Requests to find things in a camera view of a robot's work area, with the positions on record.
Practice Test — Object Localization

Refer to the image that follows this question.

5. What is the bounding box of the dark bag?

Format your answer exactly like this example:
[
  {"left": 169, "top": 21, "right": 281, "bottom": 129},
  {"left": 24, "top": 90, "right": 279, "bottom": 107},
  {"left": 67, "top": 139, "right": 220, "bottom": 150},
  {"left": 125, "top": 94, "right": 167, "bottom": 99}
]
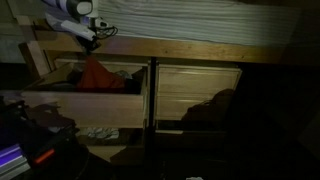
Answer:
[{"left": 181, "top": 88, "right": 238, "bottom": 126}]

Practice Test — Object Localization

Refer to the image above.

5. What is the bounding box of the wooden bed frame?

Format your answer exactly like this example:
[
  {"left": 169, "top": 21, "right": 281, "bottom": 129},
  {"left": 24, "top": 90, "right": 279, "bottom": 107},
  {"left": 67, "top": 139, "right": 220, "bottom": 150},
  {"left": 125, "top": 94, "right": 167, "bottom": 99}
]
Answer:
[{"left": 18, "top": 15, "right": 292, "bottom": 85}]

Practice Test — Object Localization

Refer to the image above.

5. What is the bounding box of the light grey cloth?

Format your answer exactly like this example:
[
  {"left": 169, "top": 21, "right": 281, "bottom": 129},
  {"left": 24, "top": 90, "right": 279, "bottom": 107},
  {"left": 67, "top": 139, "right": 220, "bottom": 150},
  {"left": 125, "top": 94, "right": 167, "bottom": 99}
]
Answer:
[{"left": 115, "top": 69, "right": 134, "bottom": 81}]

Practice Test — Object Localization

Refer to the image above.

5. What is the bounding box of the aluminium rail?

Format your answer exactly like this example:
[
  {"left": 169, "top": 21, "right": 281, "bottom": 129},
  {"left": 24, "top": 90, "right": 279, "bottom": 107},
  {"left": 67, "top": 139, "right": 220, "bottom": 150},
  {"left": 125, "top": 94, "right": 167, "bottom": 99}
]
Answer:
[{"left": 0, "top": 143, "right": 32, "bottom": 180}]

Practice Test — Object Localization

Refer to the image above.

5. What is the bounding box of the closed wooden drawer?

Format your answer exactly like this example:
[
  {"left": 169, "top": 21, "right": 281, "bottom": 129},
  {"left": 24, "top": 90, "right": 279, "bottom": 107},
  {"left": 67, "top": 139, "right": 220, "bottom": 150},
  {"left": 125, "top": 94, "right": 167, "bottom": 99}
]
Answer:
[
  {"left": 155, "top": 94, "right": 232, "bottom": 122},
  {"left": 156, "top": 63, "right": 243, "bottom": 97}
]

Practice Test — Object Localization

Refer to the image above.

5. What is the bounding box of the dark brown cloth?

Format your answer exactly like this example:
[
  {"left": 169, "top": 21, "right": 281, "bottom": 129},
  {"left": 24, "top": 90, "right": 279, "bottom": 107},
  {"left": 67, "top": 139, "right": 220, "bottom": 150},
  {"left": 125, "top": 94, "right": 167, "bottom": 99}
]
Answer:
[{"left": 25, "top": 103, "right": 77, "bottom": 130}]

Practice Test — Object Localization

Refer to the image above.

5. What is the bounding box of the striped white mattress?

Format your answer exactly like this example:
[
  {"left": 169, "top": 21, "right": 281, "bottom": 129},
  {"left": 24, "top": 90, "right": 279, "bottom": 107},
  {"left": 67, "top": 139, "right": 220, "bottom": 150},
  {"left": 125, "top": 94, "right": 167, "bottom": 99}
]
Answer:
[{"left": 96, "top": 0, "right": 301, "bottom": 48}]

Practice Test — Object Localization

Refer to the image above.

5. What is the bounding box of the orange cloth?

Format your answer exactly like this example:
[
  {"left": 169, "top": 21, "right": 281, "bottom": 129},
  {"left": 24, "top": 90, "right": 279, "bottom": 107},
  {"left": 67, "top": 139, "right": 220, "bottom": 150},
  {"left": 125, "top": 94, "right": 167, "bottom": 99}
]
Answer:
[{"left": 76, "top": 54, "right": 126, "bottom": 92}]

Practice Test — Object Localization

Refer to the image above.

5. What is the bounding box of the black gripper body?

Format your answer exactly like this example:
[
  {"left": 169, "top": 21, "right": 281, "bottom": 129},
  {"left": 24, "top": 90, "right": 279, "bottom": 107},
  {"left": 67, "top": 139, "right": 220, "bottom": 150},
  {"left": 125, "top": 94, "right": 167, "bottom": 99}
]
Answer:
[{"left": 75, "top": 34, "right": 102, "bottom": 52}]

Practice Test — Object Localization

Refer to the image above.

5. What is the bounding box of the black vertical pole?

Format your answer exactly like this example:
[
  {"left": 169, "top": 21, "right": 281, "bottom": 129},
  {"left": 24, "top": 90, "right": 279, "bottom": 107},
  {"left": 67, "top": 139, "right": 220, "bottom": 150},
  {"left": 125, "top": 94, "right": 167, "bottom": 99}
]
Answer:
[{"left": 146, "top": 56, "right": 158, "bottom": 168}]

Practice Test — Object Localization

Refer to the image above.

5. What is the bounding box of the low open wooden drawer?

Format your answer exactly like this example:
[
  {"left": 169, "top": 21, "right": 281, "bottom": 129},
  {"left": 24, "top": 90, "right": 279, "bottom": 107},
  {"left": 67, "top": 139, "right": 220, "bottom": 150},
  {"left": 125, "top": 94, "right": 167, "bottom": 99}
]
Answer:
[{"left": 75, "top": 126, "right": 148, "bottom": 165}]

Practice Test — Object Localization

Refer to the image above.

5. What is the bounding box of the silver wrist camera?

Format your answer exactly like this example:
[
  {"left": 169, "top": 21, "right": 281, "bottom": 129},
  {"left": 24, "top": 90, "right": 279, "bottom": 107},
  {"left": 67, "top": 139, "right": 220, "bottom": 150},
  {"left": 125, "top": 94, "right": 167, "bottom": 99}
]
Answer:
[{"left": 59, "top": 19, "right": 98, "bottom": 42}]

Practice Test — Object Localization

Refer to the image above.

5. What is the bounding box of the black cable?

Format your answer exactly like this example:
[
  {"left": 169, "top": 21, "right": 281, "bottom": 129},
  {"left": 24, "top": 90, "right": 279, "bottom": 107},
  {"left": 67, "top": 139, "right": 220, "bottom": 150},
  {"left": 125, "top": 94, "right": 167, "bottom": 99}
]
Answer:
[{"left": 94, "top": 24, "right": 120, "bottom": 40}]

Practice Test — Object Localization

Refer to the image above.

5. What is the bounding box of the white crumpled cloth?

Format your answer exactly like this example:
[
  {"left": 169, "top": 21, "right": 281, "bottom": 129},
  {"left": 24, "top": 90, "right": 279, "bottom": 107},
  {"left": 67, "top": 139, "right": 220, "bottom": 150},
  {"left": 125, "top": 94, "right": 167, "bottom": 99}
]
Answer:
[{"left": 78, "top": 126, "right": 120, "bottom": 140}]

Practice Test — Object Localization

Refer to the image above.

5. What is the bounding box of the black device with orange strip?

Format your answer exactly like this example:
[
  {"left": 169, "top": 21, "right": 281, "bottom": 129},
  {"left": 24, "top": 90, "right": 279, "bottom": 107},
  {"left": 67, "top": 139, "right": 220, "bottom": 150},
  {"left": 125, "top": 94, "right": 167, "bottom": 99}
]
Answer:
[{"left": 27, "top": 132, "right": 92, "bottom": 180}]

